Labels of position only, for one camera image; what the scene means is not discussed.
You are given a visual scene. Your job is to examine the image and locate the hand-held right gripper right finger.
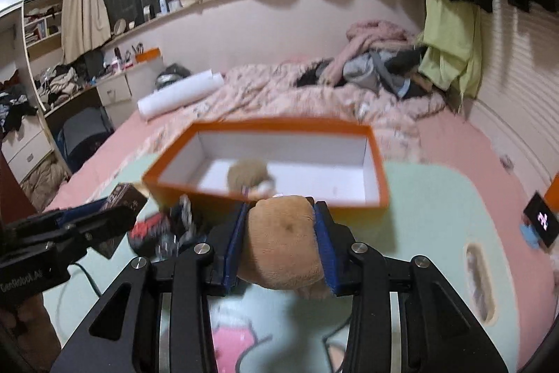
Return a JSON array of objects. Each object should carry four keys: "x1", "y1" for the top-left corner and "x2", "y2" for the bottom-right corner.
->
[{"x1": 312, "y1": 200, "x2": 509, "y2": 373}]

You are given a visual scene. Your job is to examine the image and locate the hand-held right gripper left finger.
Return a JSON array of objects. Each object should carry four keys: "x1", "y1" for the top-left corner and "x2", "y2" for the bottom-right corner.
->
[{"x1": 50, "y1": 200, "x2": 252, "y2": 373}]

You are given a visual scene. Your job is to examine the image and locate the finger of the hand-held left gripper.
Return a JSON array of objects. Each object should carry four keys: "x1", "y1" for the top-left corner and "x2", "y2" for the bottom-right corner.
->
[
  {"x1": 65, "y1": 205, "x2": 138, "y2": 249},
  {"x1": 9, "y1": 200, "x2": 112, "y2": 240}
]

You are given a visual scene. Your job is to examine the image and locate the dark brown small box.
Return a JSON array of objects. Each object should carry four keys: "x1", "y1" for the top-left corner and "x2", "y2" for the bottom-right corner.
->
[{"x1": 94, "y1": 182, "x2": 150, "y2": 261}]

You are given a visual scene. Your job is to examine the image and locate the brown plush toy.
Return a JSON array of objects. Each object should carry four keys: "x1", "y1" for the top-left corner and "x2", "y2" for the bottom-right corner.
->
[{"x1": 238, "y1": 195, "x2": 335, "y2": 300}]

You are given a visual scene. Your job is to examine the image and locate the orange cardboard box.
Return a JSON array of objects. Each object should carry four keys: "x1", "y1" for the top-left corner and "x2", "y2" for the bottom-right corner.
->
[{"x1": 142, "y1": 116, "x2": 391, "y2": 225}]

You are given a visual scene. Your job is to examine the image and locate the red black packet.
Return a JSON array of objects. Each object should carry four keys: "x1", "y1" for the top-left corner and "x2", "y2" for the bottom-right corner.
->
[{"x1": 129, "y1": 213, "x2": 175, "y2": 256}]

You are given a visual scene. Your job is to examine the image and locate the beige quilt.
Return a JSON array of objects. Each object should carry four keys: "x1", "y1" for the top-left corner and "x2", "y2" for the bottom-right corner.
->
[{"x1": 20, "y1": 157, "x2": 71, "y2": 212}]

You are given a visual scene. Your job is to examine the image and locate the small tan plush toy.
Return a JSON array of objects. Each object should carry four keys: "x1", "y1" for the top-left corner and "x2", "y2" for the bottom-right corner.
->
[{"x1": 227, "y1": 159, "x2": 278, "y2": 199}]

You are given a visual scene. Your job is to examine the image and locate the white drawer unit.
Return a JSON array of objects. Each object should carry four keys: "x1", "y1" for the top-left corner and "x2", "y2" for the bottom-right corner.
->
[{"x1": 2, "y1": 117, "x2": 55, "y2": 181}]

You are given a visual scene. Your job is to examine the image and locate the mint green lap table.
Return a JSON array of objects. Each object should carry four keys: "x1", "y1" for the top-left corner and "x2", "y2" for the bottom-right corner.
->
[{"x1": 41, "y1": 161, "x2": 501, "y2": 373}]

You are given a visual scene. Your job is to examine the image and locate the dark clothes pile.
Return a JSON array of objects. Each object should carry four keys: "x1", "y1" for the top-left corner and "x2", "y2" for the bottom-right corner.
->
[{"x1": 0, "y1": 82, "x2": 40, "y2": 133}]

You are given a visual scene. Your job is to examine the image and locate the mixed clothes pile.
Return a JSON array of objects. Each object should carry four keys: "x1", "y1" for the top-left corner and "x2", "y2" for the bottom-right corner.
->
[{"x1": 37, "y1": 65, "x2": 94, "y2": 109}]

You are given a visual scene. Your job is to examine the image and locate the white desk drawer cabinet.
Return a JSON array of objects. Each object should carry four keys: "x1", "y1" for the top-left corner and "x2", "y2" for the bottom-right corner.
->
[{"x1": 95, "y1": 54, "x2": 164, "y2": 129}]

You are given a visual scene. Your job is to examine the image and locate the white paper roll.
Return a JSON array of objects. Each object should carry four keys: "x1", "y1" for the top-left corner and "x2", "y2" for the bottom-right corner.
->
[{"x1": 137, "y1": 69, "x2": 224, "y2": 121}]

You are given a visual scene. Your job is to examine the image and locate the black round appliance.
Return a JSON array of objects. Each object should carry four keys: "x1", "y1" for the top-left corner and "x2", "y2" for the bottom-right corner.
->
[{"x1": 155, "y1": 63, "x2": 193, "y2": 92}]

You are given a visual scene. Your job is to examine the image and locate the pink floral blanket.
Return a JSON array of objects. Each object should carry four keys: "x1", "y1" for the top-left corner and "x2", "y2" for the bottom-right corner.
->
[{"x1": 144, "y1": 58, "x2": 448, "y2": 164}]

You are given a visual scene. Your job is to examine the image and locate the small orange desk box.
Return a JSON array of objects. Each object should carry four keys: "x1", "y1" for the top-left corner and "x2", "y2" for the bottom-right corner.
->
[{"x1": 135, "y1": 47, "x2": 161, "y2": 64}]

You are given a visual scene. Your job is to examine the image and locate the black garment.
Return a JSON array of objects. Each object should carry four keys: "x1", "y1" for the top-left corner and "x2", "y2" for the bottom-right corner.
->
[{"x1": 295, "y1": 58, "x2": 337, "y2": 89}]

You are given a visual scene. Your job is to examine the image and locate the grey garment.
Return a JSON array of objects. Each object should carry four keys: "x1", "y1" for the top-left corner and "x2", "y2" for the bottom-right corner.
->
[{"x1": 343, "y1": 50, "x2": 413, "y2": 98}]

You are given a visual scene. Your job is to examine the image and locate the smartphone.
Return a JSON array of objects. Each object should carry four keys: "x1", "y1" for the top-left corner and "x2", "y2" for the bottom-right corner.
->
[{"x1": 523, "y1": 190, "x2": 559, "y2": 249}]

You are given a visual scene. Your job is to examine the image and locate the pile of clothes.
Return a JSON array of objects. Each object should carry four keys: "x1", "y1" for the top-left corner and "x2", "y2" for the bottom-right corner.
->
[{"x1": 325, "y1": 19, "x2": 422, "y2": 87}]

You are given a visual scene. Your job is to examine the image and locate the light green cloth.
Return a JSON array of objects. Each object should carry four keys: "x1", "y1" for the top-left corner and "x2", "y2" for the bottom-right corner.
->
[{"x1": 417, "y1": 0, "x2": 483, "y2": 114}]

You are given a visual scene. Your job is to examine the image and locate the black cable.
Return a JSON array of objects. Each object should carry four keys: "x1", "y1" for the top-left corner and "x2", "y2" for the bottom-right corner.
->
[{"x1": 67, "y1": 261, "x2": 103, "y2": 295}]

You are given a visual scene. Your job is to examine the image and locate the white wall shelf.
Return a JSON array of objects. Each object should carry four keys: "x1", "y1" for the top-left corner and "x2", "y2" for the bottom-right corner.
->
[{"x1": 20, "y1": 0, "x2": 66, "y2": 50}]

